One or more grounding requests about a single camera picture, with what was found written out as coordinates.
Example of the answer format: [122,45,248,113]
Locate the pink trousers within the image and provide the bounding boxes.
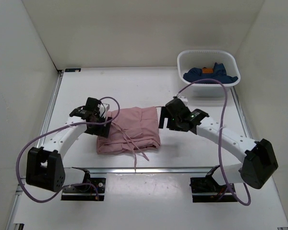
[96,106,161,169]

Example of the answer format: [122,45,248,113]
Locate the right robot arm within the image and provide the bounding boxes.
[159,97,278,192]

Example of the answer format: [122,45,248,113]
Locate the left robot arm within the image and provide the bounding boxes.
[26,97,111,192]

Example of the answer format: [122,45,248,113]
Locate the white plastic basket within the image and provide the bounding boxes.
[177,49,241,97]

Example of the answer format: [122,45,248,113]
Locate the blue folded jeans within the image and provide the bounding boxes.
[183,63,238,84]

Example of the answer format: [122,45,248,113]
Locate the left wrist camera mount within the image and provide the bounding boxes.
[99,103,109,119]

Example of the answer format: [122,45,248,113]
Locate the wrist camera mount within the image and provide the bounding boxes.
[177,96,188,106]
[99,103,109,119]

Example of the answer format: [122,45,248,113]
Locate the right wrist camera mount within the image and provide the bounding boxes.
[177,96,188,106]

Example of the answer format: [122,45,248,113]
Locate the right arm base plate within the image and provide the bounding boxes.
[189,177,237,203]

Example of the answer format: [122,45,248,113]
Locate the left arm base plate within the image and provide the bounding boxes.
[61,177,106,201]

